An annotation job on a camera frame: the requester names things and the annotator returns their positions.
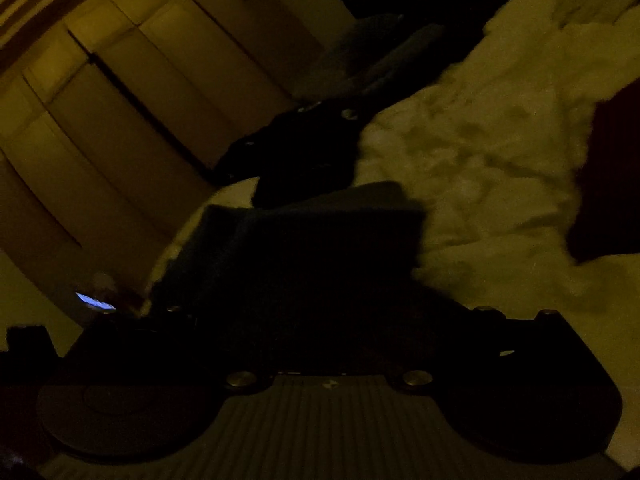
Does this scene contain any glowing blue screen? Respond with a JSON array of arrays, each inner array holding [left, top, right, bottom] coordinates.
[[75, 292, 116, 312]]

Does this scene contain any large dark garment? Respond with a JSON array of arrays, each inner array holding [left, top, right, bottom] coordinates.
[[142, 122, 639, 382]]

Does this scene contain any wooden wardrobe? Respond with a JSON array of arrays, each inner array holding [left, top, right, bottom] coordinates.
[[0, 0, 327, 311]]

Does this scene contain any white patterned duvet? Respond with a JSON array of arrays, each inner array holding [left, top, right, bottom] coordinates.
[[146, 0, 639, 471]]

